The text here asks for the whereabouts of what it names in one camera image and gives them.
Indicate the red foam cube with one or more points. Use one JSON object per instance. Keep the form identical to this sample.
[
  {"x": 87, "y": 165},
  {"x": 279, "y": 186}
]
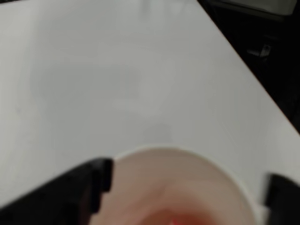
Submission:
[{"x": 180, "y": 220}]

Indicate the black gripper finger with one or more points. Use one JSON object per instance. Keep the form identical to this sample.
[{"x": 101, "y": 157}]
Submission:
[
  {"x": 51, "y": 204},
  {"x": 286, "y": 201}
]

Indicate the beige paper cup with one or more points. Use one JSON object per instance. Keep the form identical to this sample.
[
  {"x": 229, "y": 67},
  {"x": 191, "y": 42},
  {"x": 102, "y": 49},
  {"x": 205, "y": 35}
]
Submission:
[{"x": 152, "y": 187}]

